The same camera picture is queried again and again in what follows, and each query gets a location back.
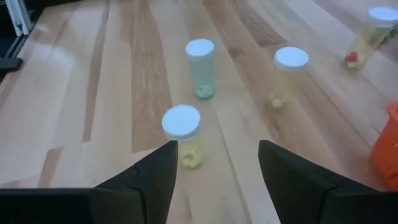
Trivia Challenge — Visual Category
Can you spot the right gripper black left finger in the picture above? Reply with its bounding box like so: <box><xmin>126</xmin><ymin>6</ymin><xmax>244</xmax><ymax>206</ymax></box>
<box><xmin>90</xmin><ymin>139</ymin><xmax>179</xmax><ymax>224</ymax></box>

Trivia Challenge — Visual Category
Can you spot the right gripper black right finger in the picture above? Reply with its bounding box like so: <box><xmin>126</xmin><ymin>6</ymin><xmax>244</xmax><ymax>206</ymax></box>
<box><xmin>257</xmin><ymin>139</ymin><xmax>339</xmax><ymax>224</ymax></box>

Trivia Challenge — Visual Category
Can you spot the tall yellow pill bottle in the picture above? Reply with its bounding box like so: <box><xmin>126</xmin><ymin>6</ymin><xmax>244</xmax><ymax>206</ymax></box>
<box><xmin>161</xmin><ymin>104</ymin><xmax>205</xmax><ymax>170</ymax></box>

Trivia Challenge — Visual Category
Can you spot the orange plastic basket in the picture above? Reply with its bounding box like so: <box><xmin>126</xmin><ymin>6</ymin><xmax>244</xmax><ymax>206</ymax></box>
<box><xmin>371</xmin><ymin>102</ymin><xmax>398</xmax><ymax>191</ymax></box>

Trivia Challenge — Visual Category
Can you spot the medium yellow pill bottle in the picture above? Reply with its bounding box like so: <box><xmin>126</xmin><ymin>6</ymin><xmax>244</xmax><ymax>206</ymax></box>
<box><xmin>266</xmin><ymin>46</ymin><xmax>310</xmax><ymax>112</ymax></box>

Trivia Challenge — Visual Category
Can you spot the tall teal pill bottle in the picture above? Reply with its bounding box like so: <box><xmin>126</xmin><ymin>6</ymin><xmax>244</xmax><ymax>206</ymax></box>
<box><xmin>185</xmin><ymin>38</ymin><xmax>216</xmax><ymax>101</ymax></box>

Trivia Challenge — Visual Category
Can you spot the black frame foot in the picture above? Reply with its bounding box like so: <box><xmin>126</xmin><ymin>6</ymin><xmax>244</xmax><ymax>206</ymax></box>
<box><xmin>0</xmin><ymin>57</ymin><xmax>24</xmax><ymax>75</ymax></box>

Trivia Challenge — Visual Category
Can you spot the aluminium frame post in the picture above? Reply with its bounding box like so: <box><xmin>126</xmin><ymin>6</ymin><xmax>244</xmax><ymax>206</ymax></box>
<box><xmin>5</xmin><ymin>0</ymin><xmax>32</xmax><ymax>37</ymax></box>

